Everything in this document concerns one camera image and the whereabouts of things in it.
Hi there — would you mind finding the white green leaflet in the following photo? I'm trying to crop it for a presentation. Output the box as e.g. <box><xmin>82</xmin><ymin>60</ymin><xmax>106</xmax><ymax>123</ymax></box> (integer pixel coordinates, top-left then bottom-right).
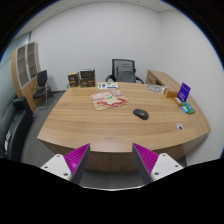
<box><xmin>97</xmin><ymin>82</ymin><xmax>118</xmax><ymax>89</ymax></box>

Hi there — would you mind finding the black computer mouse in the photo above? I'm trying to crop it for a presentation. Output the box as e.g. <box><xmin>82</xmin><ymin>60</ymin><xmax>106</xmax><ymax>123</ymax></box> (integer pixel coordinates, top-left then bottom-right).
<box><xmin>133</xmin><ymin>109</ymin><xmax>149</xmax><ymax>120</ymax></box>

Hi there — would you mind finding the black visitor chair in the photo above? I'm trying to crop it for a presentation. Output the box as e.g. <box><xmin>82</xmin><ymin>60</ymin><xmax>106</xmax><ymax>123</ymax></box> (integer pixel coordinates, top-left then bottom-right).
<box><xmin>33</xmin><ymin>70</ymin><xmax>48</xmax><ymax>101</ymax></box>

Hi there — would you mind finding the orange small box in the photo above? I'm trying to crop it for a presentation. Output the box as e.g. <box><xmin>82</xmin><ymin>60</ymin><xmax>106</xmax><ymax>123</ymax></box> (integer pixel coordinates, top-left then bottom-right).
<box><xmin>164</xmin><ymin>90</ymin><xmax>178</xmax><ymax>98</ymax></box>

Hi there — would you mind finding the black leather sofa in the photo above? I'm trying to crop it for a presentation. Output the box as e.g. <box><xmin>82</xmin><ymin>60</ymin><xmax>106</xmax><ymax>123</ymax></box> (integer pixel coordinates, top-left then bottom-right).
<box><xmin>0</xmin><ymin>97</ymin><xmax>34</xmax><ymax>162</ymax></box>

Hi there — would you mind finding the round patterned coaster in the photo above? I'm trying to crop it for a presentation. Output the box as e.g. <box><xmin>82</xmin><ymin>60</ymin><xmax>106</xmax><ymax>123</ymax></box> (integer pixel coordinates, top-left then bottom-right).
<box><xmin>147</xmin><ymin>84</ymin><xmax>165</xmax><ymax>94</ymax></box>

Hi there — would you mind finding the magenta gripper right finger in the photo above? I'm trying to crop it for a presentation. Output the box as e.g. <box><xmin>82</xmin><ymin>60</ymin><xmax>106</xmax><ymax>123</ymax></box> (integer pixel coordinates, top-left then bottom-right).
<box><xmin>132</xmin><ymin>142</ymin><xmax>185</xmax><ymax>185</ymax></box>

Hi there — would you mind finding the small brown cardboard box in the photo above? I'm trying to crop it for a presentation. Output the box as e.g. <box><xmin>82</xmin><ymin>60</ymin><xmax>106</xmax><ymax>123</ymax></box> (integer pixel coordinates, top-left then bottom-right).
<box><xmin>68</xmin><ymin>72</ymin><xmax>80</xmax><ymax>87</ymax></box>

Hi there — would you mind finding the white round sticker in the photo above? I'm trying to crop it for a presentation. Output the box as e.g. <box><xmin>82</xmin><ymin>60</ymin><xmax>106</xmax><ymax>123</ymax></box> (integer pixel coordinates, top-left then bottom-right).
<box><xmin>176</xmin><ymin>123</ymin><xmax>184</xmax><ymax>130</ymax></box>

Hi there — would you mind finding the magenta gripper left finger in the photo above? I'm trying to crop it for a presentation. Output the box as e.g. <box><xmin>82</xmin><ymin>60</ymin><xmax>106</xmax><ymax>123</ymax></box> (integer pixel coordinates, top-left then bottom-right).
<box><xmin>40</xmin><ymin>143</ymin><xmax>91</xmax><ymax>185</ymax></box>

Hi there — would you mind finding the black mesh office chair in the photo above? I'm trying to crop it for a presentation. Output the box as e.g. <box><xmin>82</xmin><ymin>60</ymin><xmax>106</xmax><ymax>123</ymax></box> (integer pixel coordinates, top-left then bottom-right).
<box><xmin>105</xmin><ymin>59</ymin><xmax>144</xmax><ymax>83</ymax></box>

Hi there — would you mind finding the large brown cardboard box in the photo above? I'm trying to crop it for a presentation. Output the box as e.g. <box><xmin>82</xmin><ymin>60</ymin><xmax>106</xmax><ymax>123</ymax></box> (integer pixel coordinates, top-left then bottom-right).
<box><xmin>80</xmin><ymin>69</ymin><xmax>95</xmax><ymax>87</ymax></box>

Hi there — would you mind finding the green blue pack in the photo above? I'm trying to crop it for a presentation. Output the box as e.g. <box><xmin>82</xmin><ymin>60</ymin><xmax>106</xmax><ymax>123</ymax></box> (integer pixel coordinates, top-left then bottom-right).
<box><xmin>182</xmin><ymin>102</ymin><xmax>195</xmax><ymax>114</ymax></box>

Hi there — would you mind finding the wooden side desk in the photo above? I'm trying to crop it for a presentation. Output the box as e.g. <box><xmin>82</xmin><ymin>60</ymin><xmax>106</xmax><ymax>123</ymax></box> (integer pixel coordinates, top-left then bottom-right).
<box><xmin>146</xmin><ymin>70</ymin><xmax>180</xmax><ymax>91</ymax></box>

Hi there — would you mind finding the purple sign card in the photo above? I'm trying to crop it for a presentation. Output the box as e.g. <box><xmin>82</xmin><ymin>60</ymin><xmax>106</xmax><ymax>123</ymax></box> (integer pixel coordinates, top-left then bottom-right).
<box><xmin>177</xmin><ymin>83</ymin><xmax>191</xmax><ymax>102</ymax></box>

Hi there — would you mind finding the wooden glass-door cabinet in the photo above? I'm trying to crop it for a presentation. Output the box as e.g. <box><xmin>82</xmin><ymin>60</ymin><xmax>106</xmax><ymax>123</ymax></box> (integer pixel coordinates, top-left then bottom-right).
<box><xmin>11</xmin><ymin>42</ymin><xmax>40</xmax><ymax>111</ymax></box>

